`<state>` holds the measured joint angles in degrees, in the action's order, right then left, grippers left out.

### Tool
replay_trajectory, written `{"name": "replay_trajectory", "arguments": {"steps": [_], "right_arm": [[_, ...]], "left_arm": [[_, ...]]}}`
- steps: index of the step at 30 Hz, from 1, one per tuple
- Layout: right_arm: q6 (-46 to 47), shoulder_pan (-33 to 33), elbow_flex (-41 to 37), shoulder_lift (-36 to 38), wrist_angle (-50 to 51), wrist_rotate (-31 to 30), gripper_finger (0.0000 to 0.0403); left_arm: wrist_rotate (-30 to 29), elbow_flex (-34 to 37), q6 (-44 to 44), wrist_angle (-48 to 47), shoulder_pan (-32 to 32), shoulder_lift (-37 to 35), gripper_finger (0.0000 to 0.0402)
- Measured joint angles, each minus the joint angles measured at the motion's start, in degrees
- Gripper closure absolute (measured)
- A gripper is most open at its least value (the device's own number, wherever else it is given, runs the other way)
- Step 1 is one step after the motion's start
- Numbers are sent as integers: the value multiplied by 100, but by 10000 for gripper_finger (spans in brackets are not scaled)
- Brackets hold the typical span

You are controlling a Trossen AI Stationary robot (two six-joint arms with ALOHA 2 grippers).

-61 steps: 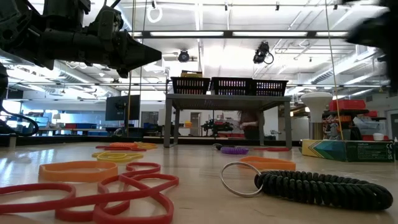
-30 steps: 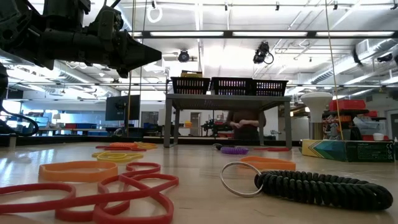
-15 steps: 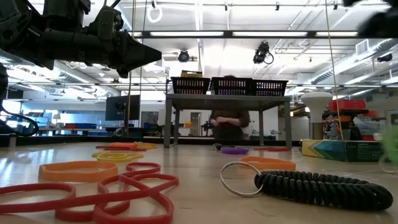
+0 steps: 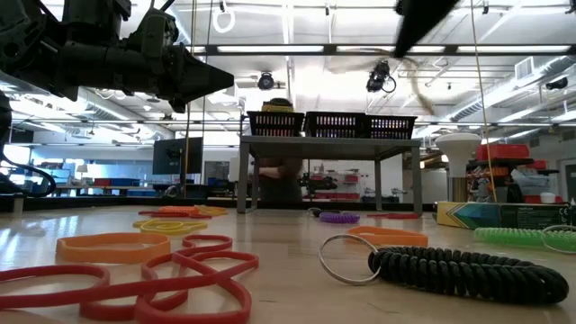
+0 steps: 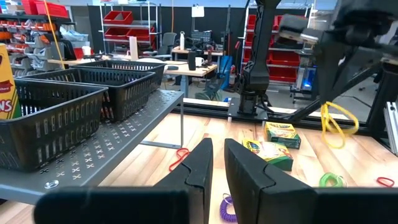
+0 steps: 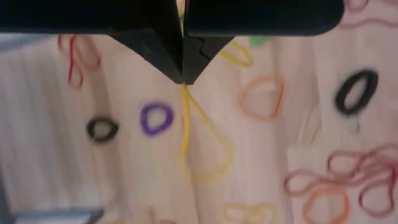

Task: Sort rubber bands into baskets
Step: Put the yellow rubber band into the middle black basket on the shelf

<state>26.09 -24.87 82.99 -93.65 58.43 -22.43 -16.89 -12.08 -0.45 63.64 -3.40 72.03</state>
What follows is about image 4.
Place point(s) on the grey metal table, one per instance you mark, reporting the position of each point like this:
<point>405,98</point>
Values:
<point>333,148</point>

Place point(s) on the green coil wristband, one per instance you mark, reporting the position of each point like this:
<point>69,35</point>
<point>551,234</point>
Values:
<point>508,236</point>

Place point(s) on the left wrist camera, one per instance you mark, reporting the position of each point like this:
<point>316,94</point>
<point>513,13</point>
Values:
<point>155,31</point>

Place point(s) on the person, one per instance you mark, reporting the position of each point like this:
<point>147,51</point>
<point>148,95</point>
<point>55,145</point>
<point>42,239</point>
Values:
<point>281,180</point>

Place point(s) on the black coil wristband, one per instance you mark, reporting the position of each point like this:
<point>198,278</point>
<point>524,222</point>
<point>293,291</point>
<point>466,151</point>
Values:
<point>468,274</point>
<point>315,211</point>

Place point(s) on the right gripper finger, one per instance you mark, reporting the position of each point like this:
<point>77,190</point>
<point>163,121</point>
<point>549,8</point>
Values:
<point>418,22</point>

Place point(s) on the yellow green crayon box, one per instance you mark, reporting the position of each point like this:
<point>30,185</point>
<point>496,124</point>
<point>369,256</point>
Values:
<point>517,216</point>
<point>270,109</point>

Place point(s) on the orange coil wristband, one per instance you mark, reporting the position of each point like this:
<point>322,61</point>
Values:
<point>180,210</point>

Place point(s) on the long red rubber band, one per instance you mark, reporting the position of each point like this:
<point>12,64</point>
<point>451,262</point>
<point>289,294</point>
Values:
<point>200,216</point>

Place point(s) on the black round overhead camera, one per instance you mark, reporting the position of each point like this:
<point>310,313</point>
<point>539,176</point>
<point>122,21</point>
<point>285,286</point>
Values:
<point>265,81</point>

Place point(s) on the black rig-mounted device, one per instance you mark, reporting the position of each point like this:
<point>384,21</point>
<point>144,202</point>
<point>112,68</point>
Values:
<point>379,76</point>

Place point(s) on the white tub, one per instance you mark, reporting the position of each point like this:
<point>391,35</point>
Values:
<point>547,197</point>

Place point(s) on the purple coil wristband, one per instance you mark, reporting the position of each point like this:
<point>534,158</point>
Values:
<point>339,218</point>

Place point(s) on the red plastic bin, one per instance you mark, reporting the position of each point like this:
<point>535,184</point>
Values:
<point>501,151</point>
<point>537,164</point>

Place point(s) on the black plastic basket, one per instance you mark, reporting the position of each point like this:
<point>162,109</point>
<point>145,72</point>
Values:
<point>274,126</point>
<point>391,128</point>
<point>335,126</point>

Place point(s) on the orange rubber band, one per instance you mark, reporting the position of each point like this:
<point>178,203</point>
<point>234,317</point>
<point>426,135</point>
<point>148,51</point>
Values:
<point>112,255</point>
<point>391,238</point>
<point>211,210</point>

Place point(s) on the small black background robot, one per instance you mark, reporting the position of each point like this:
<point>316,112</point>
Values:
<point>315,183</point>

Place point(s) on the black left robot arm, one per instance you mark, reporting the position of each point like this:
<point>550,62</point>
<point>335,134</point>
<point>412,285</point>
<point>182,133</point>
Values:
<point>27,45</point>

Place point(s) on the black computer monitor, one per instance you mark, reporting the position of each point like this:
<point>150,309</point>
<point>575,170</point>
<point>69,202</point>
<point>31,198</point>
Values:
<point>171,157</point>

